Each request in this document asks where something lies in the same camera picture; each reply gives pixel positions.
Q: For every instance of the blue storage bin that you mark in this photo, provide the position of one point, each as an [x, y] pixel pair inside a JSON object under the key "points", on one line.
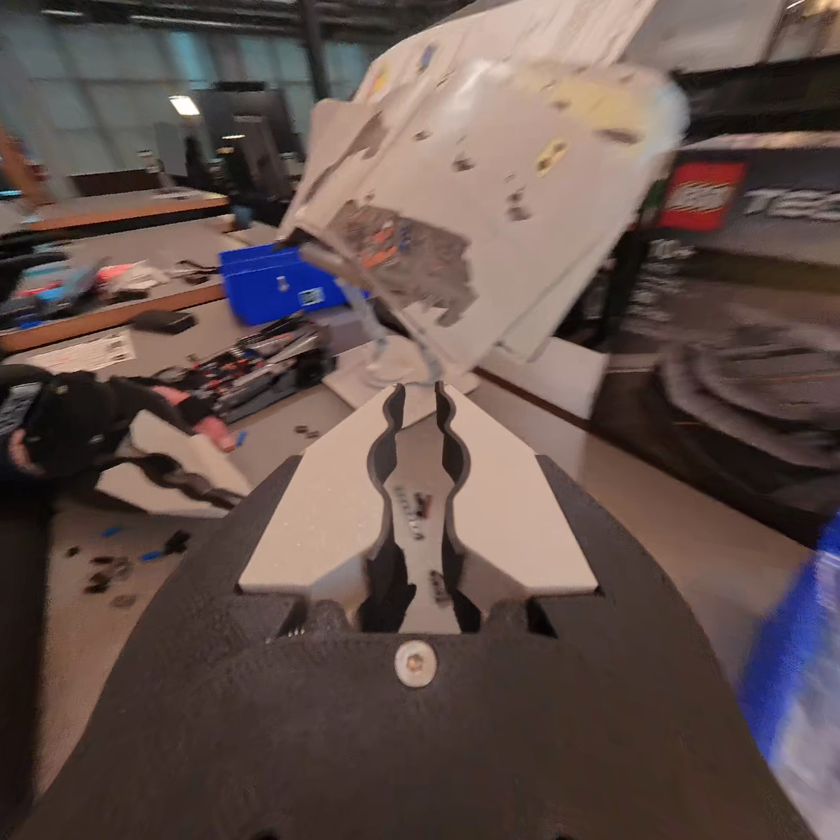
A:
{"points": [[275, 282], [787, 656]]}

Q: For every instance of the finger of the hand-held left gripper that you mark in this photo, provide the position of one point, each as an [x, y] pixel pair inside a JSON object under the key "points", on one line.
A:
{"points": [[177, 439], [170, 499]]}

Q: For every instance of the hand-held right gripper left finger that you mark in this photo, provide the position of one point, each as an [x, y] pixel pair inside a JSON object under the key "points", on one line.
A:
{"points": [[315, 525]]}

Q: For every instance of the person's left hand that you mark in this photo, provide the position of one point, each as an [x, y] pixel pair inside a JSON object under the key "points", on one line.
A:
{"points": [[216, 436]]}

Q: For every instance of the wooden background workbench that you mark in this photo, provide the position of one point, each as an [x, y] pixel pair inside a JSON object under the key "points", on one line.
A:
{"points": [[98, 262]]}

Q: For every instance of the white sticker sheet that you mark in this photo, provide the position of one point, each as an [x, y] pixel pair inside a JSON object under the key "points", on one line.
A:
{"points": [[85, 351]]}

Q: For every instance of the grey metal stand pole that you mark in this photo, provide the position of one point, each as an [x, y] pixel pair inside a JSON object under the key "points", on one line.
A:
{"points": [[430, 367], [374, 334]]}

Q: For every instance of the dark grey lego bracket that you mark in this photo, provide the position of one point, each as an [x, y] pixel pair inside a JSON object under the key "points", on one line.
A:
{"points": [[305, 431]]}

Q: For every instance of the white rounded board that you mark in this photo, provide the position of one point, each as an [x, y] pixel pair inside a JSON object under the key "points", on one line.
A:
{"points": [[407, 400]]}

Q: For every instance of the lego instruction book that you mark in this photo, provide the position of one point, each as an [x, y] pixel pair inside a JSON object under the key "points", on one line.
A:
{"points": [[492, 197]]}

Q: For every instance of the grey lego sports car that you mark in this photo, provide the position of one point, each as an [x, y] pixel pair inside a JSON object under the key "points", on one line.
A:
{"points": [[262, 367]]}

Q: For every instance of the black oval object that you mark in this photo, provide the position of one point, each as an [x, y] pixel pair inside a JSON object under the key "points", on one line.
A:
{"points": [[164, 321]]}

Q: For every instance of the lego set box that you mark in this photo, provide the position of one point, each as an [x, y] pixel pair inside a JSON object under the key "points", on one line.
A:
{"points": [[722, 361]]}

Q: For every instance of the black lego connector with blue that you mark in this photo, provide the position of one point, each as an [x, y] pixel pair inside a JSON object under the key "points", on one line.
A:
{"points": [[177, 541]]}

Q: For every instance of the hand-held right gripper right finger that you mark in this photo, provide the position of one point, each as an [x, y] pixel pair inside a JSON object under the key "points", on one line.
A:
{"points": [[525, 525]]}

